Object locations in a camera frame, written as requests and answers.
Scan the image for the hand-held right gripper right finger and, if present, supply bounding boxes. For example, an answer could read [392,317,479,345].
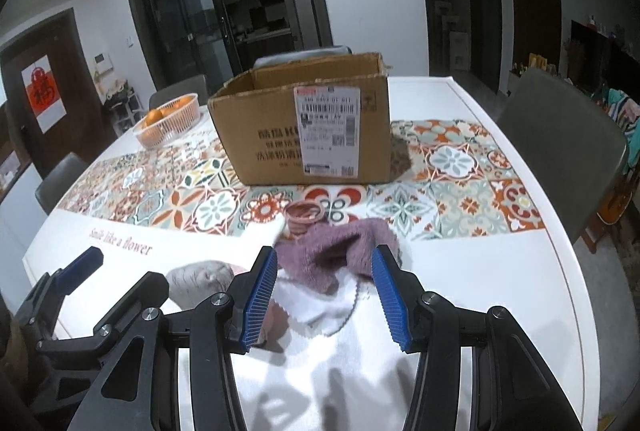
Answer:
[371,245,583,431]

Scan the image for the grey dining chair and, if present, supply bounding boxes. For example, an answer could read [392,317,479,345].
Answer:
[252,45,354,72]
[35,152,89,214]
[148,74,209,110]
[497,68,629,243]

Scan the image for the white tile-patterned table cover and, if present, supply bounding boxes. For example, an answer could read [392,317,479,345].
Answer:
[22,76,601,431]

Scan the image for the brown cardboard box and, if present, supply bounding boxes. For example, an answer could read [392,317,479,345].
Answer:
[206,52,392,186]

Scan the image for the red and white door poster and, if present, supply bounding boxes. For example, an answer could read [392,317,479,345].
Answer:
[21,55,68,134]

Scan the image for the pink ribbed sock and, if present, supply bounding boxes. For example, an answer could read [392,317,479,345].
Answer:
[284,201,327,240]

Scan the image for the white hallway box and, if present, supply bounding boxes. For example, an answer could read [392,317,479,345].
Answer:
[450,31,471,72]

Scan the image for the purple towel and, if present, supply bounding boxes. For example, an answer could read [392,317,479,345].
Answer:
[275,218,404,295]

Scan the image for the white towel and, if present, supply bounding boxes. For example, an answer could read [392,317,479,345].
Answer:
[229,218,426,431]

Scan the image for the white plastic fruit basket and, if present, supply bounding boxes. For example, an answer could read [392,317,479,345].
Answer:
[132,93,201,150]

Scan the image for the beige knit cloth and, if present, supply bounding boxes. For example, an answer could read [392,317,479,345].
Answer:
[165,261,251,313]

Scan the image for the dark hallway door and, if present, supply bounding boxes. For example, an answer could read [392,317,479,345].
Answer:
[462,0,504,94]

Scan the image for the dark brown wooden door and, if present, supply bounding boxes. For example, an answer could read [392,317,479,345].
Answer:
[0,8,97,180]

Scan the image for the white storage rack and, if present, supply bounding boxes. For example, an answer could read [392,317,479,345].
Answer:
[95,78,139,136]

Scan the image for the wooden side cabinet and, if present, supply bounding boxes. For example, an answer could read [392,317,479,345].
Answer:
[0,101,32,202]

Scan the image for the black framed sliding glass door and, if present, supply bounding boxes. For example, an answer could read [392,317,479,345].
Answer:
[122,0,332,92]

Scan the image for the black television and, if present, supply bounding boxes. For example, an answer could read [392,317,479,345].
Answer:
[570,21,640,88]

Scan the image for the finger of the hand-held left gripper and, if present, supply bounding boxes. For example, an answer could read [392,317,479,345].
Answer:
[36,271,169,353]
[27,247,105,312]

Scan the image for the colourful hanging clothes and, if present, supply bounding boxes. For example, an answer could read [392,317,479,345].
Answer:
[602,88,640,148]

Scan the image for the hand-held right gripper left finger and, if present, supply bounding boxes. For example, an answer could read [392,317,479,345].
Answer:
[67,246,279,431]

